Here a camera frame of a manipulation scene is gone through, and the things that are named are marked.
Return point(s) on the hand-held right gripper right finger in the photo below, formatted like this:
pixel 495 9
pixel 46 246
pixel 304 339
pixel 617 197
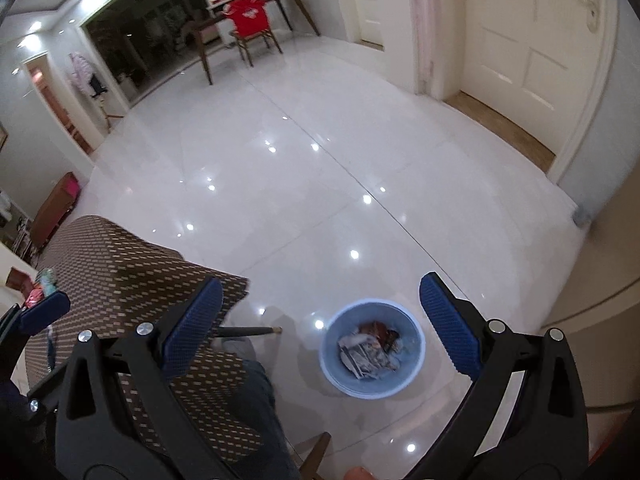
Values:
pixel 452 330

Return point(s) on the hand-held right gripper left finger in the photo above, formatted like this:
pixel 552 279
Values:
pixel 192 327

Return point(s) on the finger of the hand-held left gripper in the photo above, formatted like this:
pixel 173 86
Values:
pixel 50 380
pixel 45 307

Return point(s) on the brown packet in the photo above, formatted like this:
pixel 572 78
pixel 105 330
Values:
pixel 377 332

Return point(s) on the white wrapper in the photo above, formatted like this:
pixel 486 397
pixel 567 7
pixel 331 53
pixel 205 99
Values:
pixel 360 355

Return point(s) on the blue plastic bucket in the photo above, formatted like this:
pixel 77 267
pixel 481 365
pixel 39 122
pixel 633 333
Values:
pixel 340 380

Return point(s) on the person's right hand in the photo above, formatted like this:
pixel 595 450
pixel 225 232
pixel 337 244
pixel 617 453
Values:
pixel 359 474

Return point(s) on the teal snack packet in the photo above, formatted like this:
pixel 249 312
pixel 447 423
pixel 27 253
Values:
pixel 46 279

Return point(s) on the red paper carton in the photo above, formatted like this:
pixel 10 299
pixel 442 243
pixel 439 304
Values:
pixel 17 280

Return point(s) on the black table leg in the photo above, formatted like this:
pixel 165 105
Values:
pixel 250 331

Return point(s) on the white metal rack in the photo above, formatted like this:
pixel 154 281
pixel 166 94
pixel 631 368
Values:
pixel 20 242

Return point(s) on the brown polka dot tablecloth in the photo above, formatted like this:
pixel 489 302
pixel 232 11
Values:
pixel 125 270

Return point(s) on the red upholstered bench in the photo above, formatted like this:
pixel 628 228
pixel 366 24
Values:
pixel 52 207

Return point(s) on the small grey object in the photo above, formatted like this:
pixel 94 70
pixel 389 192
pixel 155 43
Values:
pixel 581 215

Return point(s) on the wooden stool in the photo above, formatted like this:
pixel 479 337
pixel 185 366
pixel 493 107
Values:
pixel 315 455

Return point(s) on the wooden coat stand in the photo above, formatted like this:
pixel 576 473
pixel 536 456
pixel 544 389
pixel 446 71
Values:
pixel 107 112

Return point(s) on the pink white jacket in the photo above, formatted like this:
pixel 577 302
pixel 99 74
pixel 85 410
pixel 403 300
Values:
pixel 80 72

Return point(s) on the wooden chair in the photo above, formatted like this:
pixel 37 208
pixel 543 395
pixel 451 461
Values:
pixel 245 50

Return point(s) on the glass sliding door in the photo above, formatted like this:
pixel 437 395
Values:
pixel 140 35

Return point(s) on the white panel door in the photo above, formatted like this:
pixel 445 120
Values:
pixel 510 35

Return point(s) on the wooden dining table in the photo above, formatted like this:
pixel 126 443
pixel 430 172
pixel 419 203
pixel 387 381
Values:
pixel 207 22

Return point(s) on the pink lace curtain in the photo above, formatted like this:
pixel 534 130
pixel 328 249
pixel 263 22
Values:
pixel 420 20

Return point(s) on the chair with red cover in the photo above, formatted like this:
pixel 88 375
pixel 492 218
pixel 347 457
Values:
pixel 247 15

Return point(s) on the white door with red decoration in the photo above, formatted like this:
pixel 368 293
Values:
pixel 367 5

